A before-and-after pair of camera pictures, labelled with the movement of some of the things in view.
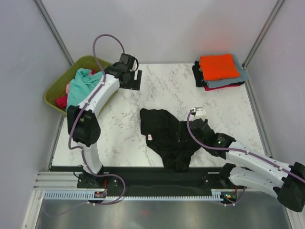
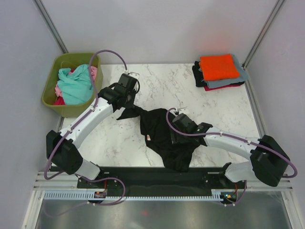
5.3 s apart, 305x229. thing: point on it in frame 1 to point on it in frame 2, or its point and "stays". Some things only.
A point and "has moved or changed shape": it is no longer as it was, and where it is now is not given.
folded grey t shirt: x=243 y=76 stays
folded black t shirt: x=200 y=81 stays
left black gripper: x=134 y=84 to x=131 y=104
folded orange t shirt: x=218 y=67 stays
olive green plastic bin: x=58 y=89 has moved or changed shape
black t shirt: x=169 y=138 has moved or changed shape
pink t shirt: x=67 y=86 to x=94 y=73
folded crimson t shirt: x=208 y=88 stays
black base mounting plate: x=103 y=178 stays
